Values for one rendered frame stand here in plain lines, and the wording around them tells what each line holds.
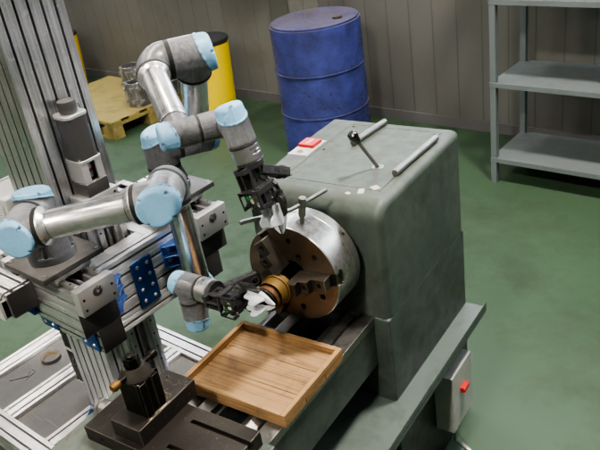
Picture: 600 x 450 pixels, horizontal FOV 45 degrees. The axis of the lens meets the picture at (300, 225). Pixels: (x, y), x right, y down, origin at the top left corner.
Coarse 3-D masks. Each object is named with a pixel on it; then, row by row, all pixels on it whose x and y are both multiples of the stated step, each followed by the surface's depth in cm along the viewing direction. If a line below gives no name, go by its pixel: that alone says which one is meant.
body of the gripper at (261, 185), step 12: (240, 168) 183; (252, 168) 181; (240, 180) 183; (252, 180) 182; (264, 180) 186; (240, 192) 185; (252, 192) 182; (264, 192) 183; (276, 192) 186; (252, 204) 186; (264, 204) 182
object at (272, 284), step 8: (264, 280) 208; (272, 280) 206; (280, 280) 206; (288, 280) 209; (264, 288) 203; (272, 288) 204; (280, 288) 204; (288, 288) 206; (272, 296) 202; (280, 296) 205; (288, 296) 207; (280, 304) 206
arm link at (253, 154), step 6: (258, 144) 182; (240, 150) 180; (246, 150) 180; (252, 150) 180; (258, 150) 181; (234, 156) 181; (240, 156) 180; (246, 156) 180; (252, 156) 180; (258, 156) 181; (234, 162) 183; (240, 162) 181; (246, 162) 181; (252, 162) 181
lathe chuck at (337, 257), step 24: (288, 216) 213; (312, 216) 212; (288, 240) 210; (312, 240) 204; (336, 240) 208; (288, 264) 221; (312, 264) 208; (336, 264) 205; (336, 288) 208; (312, 312) 218
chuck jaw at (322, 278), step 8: (304, 272) 210; (312, 272) 209; (320, 272) 209; (296, 280) 207; (304, 280) 206; (312, 280) 206; (320, 280) 204; (328, 280) 205; (336, 280) 206; (296, 288) 206; (304, 288) 207; (312, 288) 207; (320, 288) 206; (328, 288) 206
